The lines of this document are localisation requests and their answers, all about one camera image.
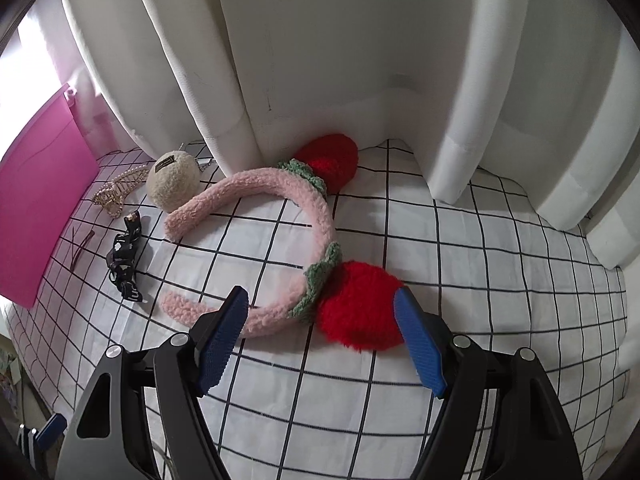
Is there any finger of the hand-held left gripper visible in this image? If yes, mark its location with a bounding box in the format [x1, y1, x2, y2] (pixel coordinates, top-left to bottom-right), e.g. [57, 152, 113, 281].
[17, 412, 68, 480]

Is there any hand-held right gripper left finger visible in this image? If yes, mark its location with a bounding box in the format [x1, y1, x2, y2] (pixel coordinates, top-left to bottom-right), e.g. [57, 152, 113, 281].
[59, 286, 250, 480]

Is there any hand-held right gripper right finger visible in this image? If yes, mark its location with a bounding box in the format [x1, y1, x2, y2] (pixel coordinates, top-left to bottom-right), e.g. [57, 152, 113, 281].
[394, 286, 585, 480]

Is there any black ribbon hair tie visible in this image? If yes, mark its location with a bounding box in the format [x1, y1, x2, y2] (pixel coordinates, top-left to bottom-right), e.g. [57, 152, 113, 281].
[105, 214, 146, 303]

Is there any cream fluffy hair tie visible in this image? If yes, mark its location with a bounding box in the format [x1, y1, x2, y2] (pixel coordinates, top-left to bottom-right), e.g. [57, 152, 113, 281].
[146, 150, 202, 212]

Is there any brown hairpin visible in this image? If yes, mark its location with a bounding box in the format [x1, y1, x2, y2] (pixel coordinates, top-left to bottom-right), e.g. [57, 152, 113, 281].
[67, 230, 96, 271]

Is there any pink fluffy strawberry headband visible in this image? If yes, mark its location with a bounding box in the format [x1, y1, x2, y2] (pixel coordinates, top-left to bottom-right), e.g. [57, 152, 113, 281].
[161, 132, 408, 357]

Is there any pink plastic basin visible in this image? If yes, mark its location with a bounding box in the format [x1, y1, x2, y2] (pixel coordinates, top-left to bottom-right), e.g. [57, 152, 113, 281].
[0, 82, 101, 308]

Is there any black and white checkered cloth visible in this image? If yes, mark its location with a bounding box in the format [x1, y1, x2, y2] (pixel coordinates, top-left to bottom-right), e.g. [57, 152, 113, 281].
[7, 140, 631, 480]

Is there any pale pink sheer curtain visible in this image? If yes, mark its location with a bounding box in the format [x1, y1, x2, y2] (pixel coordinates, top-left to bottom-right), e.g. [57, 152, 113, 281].
[0, 10, 133, 161]

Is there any white curtain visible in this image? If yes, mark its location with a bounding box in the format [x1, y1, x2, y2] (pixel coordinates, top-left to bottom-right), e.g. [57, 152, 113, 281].
[57, 0, 640, 271]

